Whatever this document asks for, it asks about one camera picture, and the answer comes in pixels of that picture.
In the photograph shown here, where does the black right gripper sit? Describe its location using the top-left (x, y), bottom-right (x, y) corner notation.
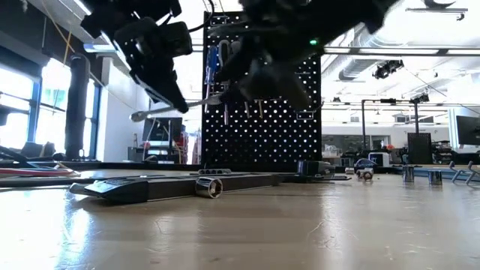
top-left (215, 22), bottom-right (327, 112)

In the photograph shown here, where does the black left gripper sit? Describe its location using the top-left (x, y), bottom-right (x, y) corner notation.
top-left (114, 18), bottom-right (190, 114)

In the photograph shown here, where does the silver combination wrench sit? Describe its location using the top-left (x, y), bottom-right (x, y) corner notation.
top-left (129, 93), bottom-right (225, 123)

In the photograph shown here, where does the dark grey handled screwdriver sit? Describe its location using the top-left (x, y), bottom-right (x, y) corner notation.
top-left (218, 39), bottom-right (231, 126)

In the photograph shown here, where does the blue handled screwdriver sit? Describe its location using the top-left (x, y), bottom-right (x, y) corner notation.
top-left (204, 44), bottom-right (219, 114)

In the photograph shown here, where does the black tool case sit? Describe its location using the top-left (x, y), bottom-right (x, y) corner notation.
top-left (69, 173), bottom-right (283, 206)

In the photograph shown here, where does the large chrome socket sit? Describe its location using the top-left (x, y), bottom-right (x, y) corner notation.
top-left (193, 176), bottom-right (224, 200)

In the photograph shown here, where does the silver double prong peg hook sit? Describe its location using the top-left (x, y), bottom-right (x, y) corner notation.
top-left (448, 160), bottom-right (480, 185)

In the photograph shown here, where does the black computer monitor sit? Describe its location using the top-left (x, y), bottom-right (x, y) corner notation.
top-left (455, 115), bottom-right (480, 146)
top-left (142, 116), bottom-right (184, 143)

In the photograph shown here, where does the black metal pegboard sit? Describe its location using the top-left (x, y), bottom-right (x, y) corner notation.
top-left (201, 10), bottom-right (323, 173)

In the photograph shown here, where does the fluorescent light fixture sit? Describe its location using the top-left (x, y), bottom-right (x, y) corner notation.
top-left (82, 43), bottom-right (125, 53)
top-left (322, 46), bottom-right (480, 57)

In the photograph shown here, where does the black padded column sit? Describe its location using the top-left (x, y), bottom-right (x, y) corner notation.
top-left (64, 53), bottom-right (92, 161)

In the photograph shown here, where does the white box device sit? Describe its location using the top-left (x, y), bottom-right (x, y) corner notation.
top-left (367, 151), bottom-right (390, 167)

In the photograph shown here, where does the black mesh computer case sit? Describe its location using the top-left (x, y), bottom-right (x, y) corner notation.
top-left (407, 132), bottom-right (433, 165)

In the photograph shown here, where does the blue metal beam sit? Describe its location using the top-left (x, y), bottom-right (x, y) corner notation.
top-left (391, 166), bottom-right (480, 182)

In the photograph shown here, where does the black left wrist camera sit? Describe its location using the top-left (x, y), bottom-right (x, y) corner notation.
top-left (159, 21), bottom-right (194, 59)

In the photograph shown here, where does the black aluminium frame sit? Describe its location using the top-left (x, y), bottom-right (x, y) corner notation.
top-left (0, 160), bottom-right (203, 172)

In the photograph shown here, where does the black ceiling mounted camera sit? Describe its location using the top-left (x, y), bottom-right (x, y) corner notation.
top-left (372, 58), bottom-right (406, 80)

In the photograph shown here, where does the red cable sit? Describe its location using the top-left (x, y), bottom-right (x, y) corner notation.
top-left (0, 167), bottom-right (80, 178)

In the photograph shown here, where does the black camera on pole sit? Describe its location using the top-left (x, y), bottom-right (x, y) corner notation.
top-left (409, 92), bottom-right (431, 134)

